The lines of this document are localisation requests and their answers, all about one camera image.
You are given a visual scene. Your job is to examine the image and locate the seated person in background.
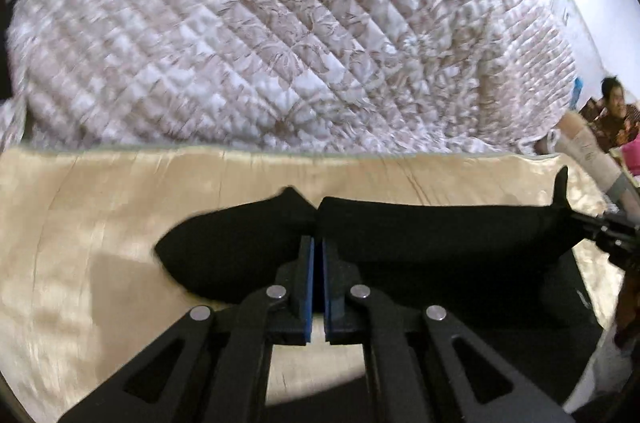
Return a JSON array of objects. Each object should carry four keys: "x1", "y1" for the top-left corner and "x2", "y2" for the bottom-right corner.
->
[{"x1": 579, "y1": 76, "x2": 639, "y2": 153}]

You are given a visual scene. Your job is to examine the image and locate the pink cloth item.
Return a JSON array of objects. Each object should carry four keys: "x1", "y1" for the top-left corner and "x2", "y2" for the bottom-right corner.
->
[{"x1": 620, "y1": 139, "x2": 640, "y2": 176}]

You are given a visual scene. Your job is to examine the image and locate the blue small object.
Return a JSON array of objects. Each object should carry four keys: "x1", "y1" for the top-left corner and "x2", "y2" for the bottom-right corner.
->
[{"x1": 570, "y1": 76, "x2": 584, "y2": 110}]

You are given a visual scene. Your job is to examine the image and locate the floral quilted comforter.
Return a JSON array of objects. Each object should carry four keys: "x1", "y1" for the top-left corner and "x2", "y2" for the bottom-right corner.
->
[{"x1": 1, "y1": 0, "x2": 576, "y2": 154}]

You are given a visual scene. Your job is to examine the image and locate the golden satin bed cover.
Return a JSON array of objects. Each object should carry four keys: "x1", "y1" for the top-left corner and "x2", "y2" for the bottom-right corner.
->
[{"x1": 0, "y1": 143, "x2": 612, "y2": 423}]

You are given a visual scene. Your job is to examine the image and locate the beige sofa armrest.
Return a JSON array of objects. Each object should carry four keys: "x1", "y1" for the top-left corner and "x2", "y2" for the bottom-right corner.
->
[{"x1": 534, "y1": 111, "x2": 639, "y2": 221}]

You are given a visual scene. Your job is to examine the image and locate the white wall poster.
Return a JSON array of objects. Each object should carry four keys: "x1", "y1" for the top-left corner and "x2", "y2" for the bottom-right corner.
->
[{"x1": 550, "y1": 0, "x2": 584, "y2": 26}]

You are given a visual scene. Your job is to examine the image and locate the black pants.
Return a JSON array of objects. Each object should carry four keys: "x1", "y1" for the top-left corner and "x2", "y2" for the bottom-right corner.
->
[{"x1": 154, "y1": 188, "x2": 601, "y2": 403}]

